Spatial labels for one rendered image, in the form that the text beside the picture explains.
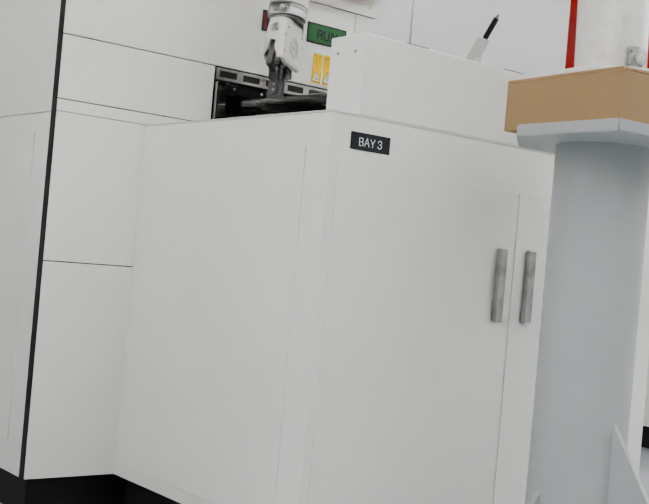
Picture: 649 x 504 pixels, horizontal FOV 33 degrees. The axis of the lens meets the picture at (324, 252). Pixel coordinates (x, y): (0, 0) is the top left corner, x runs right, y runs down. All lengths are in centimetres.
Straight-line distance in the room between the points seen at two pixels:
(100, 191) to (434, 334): 76
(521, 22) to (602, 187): 363
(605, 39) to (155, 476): 118
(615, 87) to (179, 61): 101
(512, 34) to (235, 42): 303
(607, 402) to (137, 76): 117
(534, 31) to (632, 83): 371
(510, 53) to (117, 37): 327
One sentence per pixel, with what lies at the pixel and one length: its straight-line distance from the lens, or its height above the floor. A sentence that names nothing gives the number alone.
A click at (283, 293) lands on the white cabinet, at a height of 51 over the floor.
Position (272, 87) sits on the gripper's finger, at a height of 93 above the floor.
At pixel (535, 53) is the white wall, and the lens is 547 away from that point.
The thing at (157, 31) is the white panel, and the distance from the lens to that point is 236.
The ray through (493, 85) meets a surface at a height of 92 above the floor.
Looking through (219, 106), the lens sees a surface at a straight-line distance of 241.
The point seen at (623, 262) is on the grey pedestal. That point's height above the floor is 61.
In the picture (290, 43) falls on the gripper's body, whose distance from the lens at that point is 235.
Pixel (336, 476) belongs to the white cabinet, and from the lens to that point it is 187.
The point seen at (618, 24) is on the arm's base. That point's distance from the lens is 188.
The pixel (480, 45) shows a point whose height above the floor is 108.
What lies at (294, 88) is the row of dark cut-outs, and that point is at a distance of 255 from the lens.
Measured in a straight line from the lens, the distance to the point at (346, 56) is 190.
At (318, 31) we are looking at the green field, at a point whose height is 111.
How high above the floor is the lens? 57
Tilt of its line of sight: level
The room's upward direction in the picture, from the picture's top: 5 degrees clockwise
